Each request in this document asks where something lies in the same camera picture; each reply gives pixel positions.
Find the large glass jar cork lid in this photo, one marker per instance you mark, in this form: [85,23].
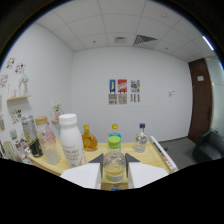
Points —
[50,150]

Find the blue wall poster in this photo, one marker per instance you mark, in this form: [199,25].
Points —
[112,91]

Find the wooden wall shelf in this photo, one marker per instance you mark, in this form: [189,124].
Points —
[18,98]

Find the large white bottle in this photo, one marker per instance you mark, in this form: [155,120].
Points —
[71,143]

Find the ceiling air vent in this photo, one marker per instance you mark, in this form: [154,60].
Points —
[145,40]

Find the red wall poster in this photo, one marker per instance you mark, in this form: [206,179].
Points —
[122,91]

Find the two-tier wooden shelf rack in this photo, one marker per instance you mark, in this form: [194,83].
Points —
[153,156]

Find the clear bottle blue cap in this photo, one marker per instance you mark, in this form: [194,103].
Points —
[141,141]

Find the multicolour wall poster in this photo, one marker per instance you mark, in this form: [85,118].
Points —
[135,90]

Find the tall black and white can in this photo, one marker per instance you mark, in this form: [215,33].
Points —
[32,140]

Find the pink liquid bottle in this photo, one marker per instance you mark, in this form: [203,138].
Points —
[50,135]

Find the brown door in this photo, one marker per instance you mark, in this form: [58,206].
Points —
[200,100]

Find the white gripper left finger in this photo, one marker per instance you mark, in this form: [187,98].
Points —
[83,175]

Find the black chair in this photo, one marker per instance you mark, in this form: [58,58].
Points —
[208,148]

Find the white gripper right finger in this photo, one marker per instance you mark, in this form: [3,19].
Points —
[146,173]

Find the blue liquid bottle yellow cap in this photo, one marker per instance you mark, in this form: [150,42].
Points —
[115,131]

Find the amber liquid bottle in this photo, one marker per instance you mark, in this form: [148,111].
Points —
[90,142]

